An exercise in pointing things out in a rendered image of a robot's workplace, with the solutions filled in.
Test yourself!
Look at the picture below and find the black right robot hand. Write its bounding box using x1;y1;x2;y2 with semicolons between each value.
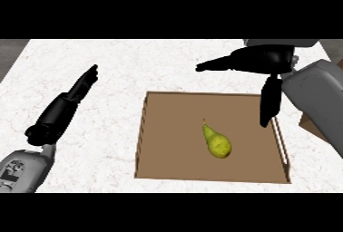
194;44;300;129

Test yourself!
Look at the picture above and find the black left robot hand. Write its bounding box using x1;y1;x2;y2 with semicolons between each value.
24;63;101;147

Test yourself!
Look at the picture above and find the brown cardboard box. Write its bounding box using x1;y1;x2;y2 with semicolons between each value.
297;111;333;143

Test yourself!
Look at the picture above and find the brown wooden tray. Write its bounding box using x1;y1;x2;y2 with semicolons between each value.
135;91;293;185

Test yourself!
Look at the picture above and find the yellow-green pear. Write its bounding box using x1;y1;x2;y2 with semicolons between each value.
201;118;234;160

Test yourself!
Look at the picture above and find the grey appliance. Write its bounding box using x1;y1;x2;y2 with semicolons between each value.
243;39;322;48

